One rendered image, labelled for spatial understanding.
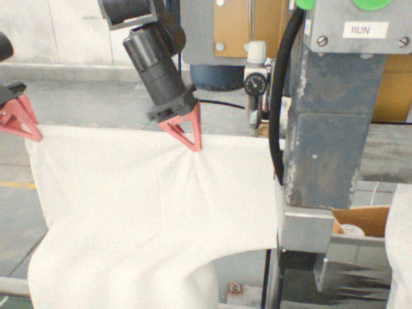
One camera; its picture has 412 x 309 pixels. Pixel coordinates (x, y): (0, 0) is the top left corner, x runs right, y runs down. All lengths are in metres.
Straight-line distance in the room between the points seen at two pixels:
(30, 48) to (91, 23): 1.27
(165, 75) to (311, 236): 0.30
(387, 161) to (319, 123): 0.24
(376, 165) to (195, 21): 0.44
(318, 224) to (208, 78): 0.47
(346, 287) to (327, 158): 0.70
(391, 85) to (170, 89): 0.39
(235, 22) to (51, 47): 5.96
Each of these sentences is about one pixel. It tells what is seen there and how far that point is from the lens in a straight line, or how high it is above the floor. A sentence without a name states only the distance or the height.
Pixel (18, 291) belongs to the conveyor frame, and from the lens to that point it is 1.37.
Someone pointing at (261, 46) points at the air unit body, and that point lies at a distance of 0.53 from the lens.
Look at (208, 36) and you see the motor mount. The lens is 0.72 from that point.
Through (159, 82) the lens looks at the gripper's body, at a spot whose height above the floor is 1.17.
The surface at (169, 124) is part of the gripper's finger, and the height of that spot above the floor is 1.10.
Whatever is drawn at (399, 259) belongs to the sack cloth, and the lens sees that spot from 0.67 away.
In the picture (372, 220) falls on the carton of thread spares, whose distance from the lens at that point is 2.11.
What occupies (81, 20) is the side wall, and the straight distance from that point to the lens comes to 6.21.
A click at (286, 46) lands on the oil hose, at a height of 1.24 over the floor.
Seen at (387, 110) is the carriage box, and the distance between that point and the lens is 0.68.
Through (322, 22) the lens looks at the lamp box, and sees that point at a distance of 0.28.
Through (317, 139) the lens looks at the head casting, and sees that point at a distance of 0.35.
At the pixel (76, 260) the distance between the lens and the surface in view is 0.71.
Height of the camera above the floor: 1.28
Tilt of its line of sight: 25 degrees down
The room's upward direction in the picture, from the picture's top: straight up
